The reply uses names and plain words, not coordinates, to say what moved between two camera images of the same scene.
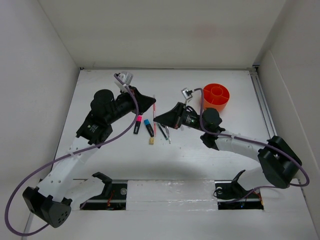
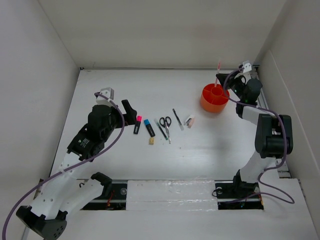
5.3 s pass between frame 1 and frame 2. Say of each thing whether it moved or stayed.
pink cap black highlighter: stayed
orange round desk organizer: stayed
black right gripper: moved
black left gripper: moved
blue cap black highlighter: stayed
